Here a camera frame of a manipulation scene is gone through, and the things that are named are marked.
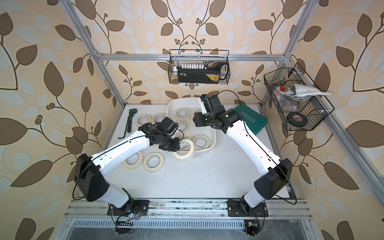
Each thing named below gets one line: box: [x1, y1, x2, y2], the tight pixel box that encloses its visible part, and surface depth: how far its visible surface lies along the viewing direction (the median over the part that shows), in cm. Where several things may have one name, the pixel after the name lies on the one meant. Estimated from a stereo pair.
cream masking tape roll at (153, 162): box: [143, 152, 164, 174], surface depth 90 cm
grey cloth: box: [285, 83, 332, 98], surface depth 63 cm
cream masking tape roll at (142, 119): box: [135, 114, 152, 128], surface depth 111 cm
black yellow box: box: [177, 68, 221, 84], surface depth 86 cm
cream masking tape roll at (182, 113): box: [175, 107, 190, 120], surface depth 114 cm
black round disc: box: [286, 112, 308, 128], surface depth 73 cm
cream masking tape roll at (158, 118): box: [151, 113, 167, 125], surface depth 113 cm
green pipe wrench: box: [127, 108, 138, 133], surface depth 114 cm
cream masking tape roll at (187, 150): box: [173, 139, 196, 161], surface depth 77 cm
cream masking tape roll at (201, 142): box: [192, 134, 211, 151], surface depth 100 cm
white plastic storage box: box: [166, 97, 216, 153], surface depth 106 cm
